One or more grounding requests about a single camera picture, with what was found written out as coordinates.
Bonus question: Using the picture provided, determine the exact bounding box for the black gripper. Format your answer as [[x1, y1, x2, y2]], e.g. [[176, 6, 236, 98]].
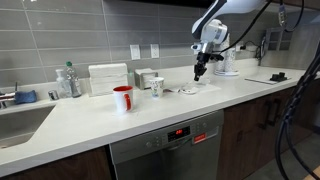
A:
[[193, 49, 213, 82]]

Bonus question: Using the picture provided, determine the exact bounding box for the red white packet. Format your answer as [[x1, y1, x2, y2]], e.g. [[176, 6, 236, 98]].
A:
[[162, 87, 183, 94]]

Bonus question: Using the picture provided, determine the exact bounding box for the round white tray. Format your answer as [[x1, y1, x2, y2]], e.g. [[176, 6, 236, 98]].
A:
[[213, 69, 241, 78]]

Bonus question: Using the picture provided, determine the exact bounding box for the chrome kitchen faucet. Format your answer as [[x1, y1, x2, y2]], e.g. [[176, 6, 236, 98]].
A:
[[0, 81, 20, 110]]

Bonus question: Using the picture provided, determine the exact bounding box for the white mug red handle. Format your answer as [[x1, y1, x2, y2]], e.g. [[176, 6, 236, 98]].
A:
[[112, 85, 135, 114]]

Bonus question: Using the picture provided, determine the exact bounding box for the grey wall vent panel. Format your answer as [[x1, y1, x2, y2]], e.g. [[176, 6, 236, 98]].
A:
[[265, 27, 295, 53]]

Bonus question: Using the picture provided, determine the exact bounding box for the small metal can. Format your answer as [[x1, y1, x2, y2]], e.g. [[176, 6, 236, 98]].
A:
[[47, 89, 60, 102]]

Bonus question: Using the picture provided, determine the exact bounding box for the small white plate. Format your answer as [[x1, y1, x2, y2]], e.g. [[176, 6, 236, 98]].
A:
[[179, 84, 200, 96]]

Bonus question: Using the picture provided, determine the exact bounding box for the short printed paper cup stack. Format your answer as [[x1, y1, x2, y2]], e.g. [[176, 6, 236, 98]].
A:
[[225, 46, 239, 74]]

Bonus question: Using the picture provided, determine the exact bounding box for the metal napkin dispenser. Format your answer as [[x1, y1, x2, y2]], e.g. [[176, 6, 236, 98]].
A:
[[134, 68, 160, 91]]

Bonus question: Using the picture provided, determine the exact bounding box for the clear bottle green cap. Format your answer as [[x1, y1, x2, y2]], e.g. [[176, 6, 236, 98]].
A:
[[65, 61, 83, 99]]

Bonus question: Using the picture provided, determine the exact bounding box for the blue sponge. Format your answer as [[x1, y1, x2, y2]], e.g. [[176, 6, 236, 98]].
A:
[[13, 89, 38, 105]]

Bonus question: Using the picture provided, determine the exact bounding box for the white translucent mat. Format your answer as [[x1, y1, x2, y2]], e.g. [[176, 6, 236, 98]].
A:
[[173, 79, 223, 95]]

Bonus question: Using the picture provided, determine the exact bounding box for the dark wood cabinet door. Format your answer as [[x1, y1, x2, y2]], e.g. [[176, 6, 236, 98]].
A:
[[216, 79, 320, 180], [0, 146, 113, 180]]

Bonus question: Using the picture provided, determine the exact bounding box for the steel sink basin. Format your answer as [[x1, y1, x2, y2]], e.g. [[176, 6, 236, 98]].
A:
[[0, 104, 57, 150]]

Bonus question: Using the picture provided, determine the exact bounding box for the stainless steel dishwasher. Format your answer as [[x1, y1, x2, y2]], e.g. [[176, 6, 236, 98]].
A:
[[109, 109, 225, 180]]

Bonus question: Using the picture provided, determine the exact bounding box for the clear plastic cup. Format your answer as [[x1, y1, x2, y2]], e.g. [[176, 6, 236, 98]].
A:
[[196, 76, 212, 87]]

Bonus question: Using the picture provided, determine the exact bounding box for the clear soap bottle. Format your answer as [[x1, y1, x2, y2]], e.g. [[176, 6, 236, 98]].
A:
[[54, 68, 70, 99]]

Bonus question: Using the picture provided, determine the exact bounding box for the white light switch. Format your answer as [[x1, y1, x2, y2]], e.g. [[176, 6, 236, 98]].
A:
[[129, 44, 142, 61]]

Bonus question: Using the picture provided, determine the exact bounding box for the white paper towel stack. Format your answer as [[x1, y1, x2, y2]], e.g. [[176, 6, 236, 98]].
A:
[[87, 63, 130, 97]]

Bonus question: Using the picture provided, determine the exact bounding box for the black cabinet handle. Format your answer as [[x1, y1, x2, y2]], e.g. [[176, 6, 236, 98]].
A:
[[270, 98, 282, 128], [260, 99, 272, 131]]

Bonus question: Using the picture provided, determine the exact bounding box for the thick black cable bundle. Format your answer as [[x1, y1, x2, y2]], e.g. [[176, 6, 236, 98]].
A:
[[274, 43, 320, 180]]

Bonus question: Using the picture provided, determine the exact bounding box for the black block object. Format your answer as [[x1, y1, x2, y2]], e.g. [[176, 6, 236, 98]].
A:
[[269, 71, 289, 83]]

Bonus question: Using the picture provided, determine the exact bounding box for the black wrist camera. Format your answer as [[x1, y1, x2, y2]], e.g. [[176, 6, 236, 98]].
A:
[[209, 52, 225, 62]]

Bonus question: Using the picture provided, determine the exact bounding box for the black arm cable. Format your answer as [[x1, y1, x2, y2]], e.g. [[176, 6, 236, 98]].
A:
[[213, 0, 273, 54]]

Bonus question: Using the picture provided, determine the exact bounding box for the white wall outlet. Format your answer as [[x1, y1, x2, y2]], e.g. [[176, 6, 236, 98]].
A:
[[150, 43, 161, 60], [235, 41, 246, 54]]

